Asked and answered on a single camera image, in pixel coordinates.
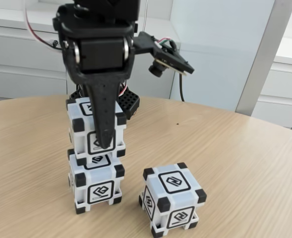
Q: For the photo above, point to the white low cabinet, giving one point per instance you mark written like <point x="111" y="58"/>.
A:
<point x="284" y="86"/>

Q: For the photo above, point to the white drawer cabinet with locks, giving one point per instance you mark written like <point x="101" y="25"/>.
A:
<point x="24" y="69"/>

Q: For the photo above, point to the grey metal post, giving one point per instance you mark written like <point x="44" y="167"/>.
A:
<point x="264" y="62"/>

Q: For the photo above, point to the white cube with paperclip symbol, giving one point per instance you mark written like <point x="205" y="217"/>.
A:
<point x="96" y="178"/>

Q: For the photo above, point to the black key in lock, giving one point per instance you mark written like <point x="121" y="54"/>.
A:
<point x="54" y="43"/>

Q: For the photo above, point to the white cube with lamp symbol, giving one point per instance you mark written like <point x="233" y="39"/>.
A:
<point x="80" y="143"/>

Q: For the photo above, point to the white cube with zigzag symbol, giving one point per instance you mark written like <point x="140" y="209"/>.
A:
<point x="175" y="196"/>

